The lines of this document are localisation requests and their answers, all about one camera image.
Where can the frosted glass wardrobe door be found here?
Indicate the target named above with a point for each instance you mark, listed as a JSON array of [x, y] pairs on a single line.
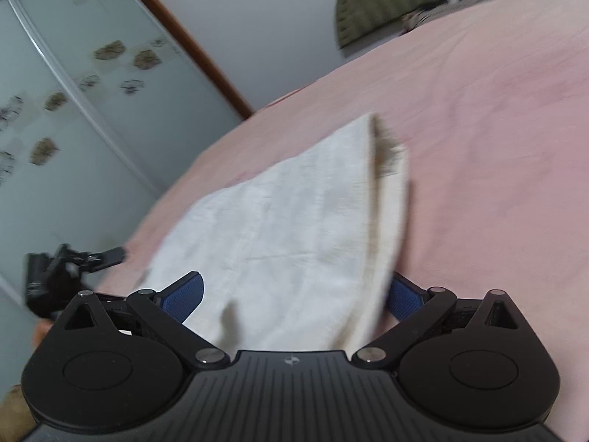
[[27, 193], [138, 101]]

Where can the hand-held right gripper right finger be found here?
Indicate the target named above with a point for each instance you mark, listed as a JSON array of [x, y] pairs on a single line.
[[406, 299]]

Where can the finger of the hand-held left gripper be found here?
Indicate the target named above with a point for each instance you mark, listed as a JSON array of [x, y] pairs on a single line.
[[108, 258]]

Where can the brown wooden wardrobe frame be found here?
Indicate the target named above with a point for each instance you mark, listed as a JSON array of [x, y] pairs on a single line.
[[193, 46]]

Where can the white pants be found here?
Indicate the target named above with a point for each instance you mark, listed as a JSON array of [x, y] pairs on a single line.
[[285, 221]]

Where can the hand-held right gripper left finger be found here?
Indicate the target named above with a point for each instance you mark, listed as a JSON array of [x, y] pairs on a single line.
[[184, 299]]

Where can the pink bed blanket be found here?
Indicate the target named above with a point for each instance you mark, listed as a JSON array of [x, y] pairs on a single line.
[[483, 147]]

